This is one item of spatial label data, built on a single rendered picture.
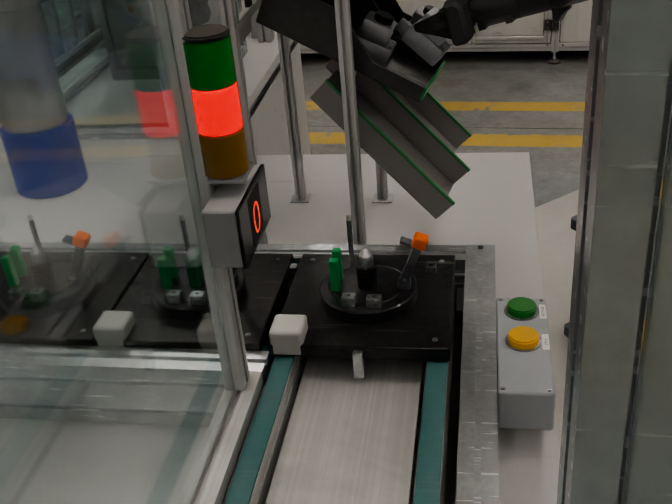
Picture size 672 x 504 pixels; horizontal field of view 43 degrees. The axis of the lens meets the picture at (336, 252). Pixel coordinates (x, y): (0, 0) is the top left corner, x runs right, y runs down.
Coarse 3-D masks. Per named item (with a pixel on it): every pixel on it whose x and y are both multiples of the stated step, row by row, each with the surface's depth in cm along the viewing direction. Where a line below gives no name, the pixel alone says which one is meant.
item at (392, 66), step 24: (264, 0) 128; (288, 0) 126; (312, 0) 125; (360, 0) 136; (264, 24) 130; (288, 24) 128; (312, 24) 127; (360, 24) 138; (312, 48) 129; (336, 48) 128; (360, 48) 127; (408, 48) 137; (360, 72) 128; (384, 72) 127; (408, 72) 134; (432, 72) 137; (408, 96) 128
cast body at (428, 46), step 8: (432, 8) 130; (424, 16) 127; (400, 24) 131; (408, 24) 130; (400, 32) 132; (408, 32) 129; (416, 32) 129; (408, 40) 130; (416, 40) 129; (424, 40) 129; (432, 40) 128; (440, 40) 128; (416, 48) 130; (424, 48) 129; (432, 48) 129; (440, 48) 129; (448, 48) 131; (424, 56) 130; (432, 56) 130; (440, 56) 129; (432, 64) 130
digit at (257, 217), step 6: (258, 186) 97; (252, 192) 95; (258, 192) 97; (252, 198) 95; (258, 198) 97; (252, 204) 95; (258, 204) 97; (252, 210) 95; (258, 210) 97; (252, 216) 95; (258, 216) 97; (252, 222) 95; (258, 222) 97; (252, 228) 95; (258, 228) 97; (258, 234) 97
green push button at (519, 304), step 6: (510, 300) 119; (516, 300) 119; (522, 300) 118; (528, 300) 118; (510, 306) 117; (516, 306) 117; (522, 306) 117; (528, 306) 117; (534, 306) 117; (510, 312) 117; (516, 312) 116; (522, 312) 116; (528, 312) 116; (534, 312) 117
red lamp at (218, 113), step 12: (192, 96) 88; (204, 96) 87; (216, 96) 87; (228, 96) 88; (204, 108) 88; (216, 108) 88; (228, 108) 88; (240, 108) 90; (204, 120) 89; (216, 120) 88; (228, 120) 89; (240, 120) 90; (204, 132) 90; (216, 132) 89; (228, 132) 89
